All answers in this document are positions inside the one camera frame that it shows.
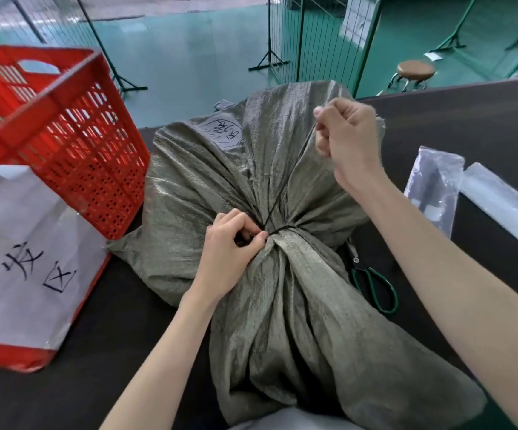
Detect round wooden stool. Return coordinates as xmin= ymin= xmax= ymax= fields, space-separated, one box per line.
xmin=377 ymin=60 xmax=437 ymax=96

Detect green-handled scissors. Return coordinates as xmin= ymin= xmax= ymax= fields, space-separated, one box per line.
xmin=346 ymin=239 xmax=399 ymax=315

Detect person's right hand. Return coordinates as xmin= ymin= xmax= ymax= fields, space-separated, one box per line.
xmin=313 ymin=97 xmax=388 ymax=196

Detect grey-green woven sack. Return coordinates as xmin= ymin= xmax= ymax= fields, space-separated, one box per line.
xmin=107 ymin=80 xmax=488 ymax=429

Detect white paper sign, black writing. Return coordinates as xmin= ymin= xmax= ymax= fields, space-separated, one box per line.
xmin=0 ymin=165 xmax=110 ymax=352

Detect person's left hand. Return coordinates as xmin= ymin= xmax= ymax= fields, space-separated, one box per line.
xmin=183 ymin=209 xmax=269 ymax=306

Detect red plastic lattice crate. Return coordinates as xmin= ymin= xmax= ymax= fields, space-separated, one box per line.
xmin=0 ymin=41 xmax=151 ymax=373

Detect white paper sheet on fence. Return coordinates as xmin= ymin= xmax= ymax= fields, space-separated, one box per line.
xmin=339 ymin=0 xmax=379 ymax=49

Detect person's white shirt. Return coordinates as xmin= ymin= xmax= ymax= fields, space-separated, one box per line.
xmin=230 ymin=407 xmax=363 ymax=430

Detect person's right forearm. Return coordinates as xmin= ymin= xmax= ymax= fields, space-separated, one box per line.
xmin=343 ymin=168 xmax=518 ymax=430

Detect wire mesh fence panel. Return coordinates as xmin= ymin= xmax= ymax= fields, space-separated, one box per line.
xmin=248 ymin=0 xmax=383 ymax=98
xmin=0 ymin=0 xmax=148 ymax=93

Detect person's left forearm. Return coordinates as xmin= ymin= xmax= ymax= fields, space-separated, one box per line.
xmin=100 ymin=288 xmax=225 ymax=430

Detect clear plastic bag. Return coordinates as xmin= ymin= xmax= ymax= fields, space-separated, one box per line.
xmin=403 ymin=146 xmax=466 ymax=239
xmin=459 ymin=162 xmax=518 ymax=263

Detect black cable tie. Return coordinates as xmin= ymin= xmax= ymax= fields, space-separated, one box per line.
xmin=241 ymin=122 xmax=318 ymax=242

